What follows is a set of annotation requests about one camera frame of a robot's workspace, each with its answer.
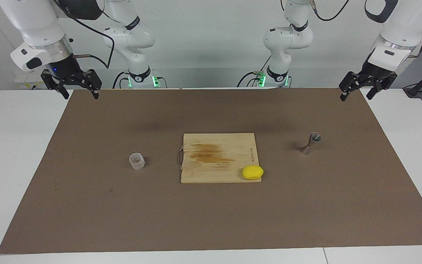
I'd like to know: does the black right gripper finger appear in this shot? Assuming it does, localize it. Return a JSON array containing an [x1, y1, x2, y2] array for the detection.
[[41, 70, 69, 99], [74, 69, 102, 99]]

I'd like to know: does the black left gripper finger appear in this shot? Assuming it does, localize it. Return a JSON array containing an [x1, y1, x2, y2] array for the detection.
[[366, 71, 398, 100], [339, 71, 365, 102]]

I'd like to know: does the steel jigger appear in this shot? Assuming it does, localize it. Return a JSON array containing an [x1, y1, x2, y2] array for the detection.
[[300, 132, 322, 155]]

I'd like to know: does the clear plastic cup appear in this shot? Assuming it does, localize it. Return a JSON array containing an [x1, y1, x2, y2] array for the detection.
[[129, 153, 145, 171]]

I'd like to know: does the brown table mat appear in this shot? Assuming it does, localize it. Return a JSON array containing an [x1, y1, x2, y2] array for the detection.
[[0, 88, 422, 254]]

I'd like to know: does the yellow lemon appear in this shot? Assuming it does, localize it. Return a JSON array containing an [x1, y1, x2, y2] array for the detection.
[[242, 165, 264, 181]]

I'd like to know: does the wooden cutting board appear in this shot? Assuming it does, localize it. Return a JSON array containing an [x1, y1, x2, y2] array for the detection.
[[177, 133, 262, 184]]

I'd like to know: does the black base cable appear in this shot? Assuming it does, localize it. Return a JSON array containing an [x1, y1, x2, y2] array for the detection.
[[113, 71, 129, 89], [237, 55, 270, 88]]

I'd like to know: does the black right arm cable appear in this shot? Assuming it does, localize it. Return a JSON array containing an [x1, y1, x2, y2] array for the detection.
[[52, 0, 115, 69]]

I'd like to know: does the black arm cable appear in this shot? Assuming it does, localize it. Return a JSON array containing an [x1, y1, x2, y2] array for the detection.
[[52, 0, 115, 69], [308, 0, 422, 59]]

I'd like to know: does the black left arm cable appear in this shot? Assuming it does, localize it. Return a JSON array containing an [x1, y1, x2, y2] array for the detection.
[[308, 0, 422, 59]]

